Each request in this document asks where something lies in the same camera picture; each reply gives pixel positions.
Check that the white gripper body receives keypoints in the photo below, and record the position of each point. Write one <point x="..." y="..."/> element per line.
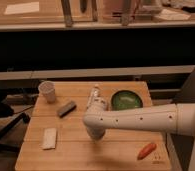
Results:
<point x="96" y="133"/>

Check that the black eraser block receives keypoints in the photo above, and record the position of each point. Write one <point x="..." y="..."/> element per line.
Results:
<point x="64" y="110"/>

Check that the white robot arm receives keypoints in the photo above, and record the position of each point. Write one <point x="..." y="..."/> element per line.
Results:
<point x="171" y="118"/>

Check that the white tube with cap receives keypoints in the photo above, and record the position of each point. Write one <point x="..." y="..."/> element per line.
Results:
<point x="95" y="92"/>

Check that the green bowl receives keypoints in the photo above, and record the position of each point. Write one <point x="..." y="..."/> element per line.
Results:
<point x="125" y="99"/>

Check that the orange carrot toy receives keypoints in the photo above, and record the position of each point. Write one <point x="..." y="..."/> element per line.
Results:
<point x="146" y="151"/>

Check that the white paper sheet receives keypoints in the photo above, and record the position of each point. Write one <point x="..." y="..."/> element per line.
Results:
<point x="22" y="8"/>

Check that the grey metal post right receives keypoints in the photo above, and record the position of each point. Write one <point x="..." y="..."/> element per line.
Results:
<point x="126" y="9"/>

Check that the grey metal post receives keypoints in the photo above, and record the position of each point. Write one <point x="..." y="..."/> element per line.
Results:
<point x="126" y="9"/>
<point x="67" y="13"/>

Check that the grey metal post left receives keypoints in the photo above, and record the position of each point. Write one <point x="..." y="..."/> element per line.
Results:
<point x="67" y="13"/>

